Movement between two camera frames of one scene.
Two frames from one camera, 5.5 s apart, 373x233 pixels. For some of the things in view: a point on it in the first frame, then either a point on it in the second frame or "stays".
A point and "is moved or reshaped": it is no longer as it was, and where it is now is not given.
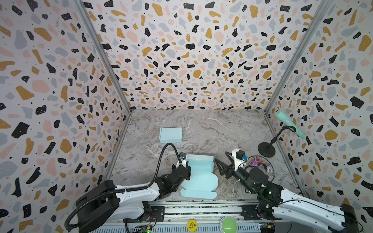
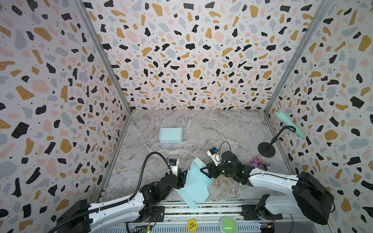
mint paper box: x=171 y=135 stays
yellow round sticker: x=192 y=225 stays
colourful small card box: x=256 y=161 stays
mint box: x=203 y=180 is moved or reshaped
